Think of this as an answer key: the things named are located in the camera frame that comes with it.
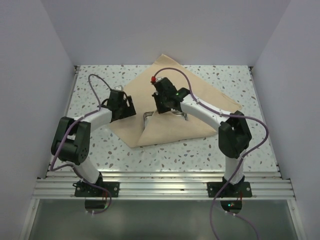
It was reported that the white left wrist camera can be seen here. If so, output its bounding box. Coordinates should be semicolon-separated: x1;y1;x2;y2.
113;85;124;91

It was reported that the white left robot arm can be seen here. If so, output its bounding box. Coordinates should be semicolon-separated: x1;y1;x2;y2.
50;89;136;197

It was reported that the beige cloth mat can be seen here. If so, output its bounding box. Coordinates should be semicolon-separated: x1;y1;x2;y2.
108;54;242;148

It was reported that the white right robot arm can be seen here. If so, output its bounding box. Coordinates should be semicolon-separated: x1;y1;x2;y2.
151;76;252;197

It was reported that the stainless steel tray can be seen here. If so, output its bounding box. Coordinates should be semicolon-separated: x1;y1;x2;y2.
142;110;188;130

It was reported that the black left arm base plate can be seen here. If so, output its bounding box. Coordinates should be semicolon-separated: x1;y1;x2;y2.
72;176;120;198

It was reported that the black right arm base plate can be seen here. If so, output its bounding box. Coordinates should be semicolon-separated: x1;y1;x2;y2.
206;181;253;198

